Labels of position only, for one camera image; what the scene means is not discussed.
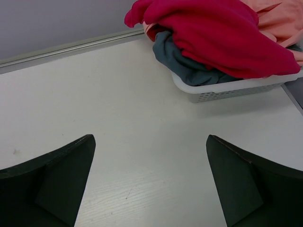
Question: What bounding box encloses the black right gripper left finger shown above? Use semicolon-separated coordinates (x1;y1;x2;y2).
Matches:
0;134;96;227

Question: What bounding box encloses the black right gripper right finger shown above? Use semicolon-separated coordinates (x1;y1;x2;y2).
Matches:
206;135;303;227

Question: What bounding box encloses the crimson red t shirt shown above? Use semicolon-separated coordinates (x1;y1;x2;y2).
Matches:
125;0;301;79

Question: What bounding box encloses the white plastic laundry basket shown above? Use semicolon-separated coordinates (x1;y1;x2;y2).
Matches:
172;70;303;103

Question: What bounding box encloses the teal blue t shirt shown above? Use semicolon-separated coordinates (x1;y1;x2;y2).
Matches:
152;31;238;87

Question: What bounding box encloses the salmon pink t shirt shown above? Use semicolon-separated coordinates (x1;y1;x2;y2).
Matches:
243;0;303;67

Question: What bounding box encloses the aluminium table edge rail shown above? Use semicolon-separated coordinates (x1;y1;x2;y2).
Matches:
0;28;144;69

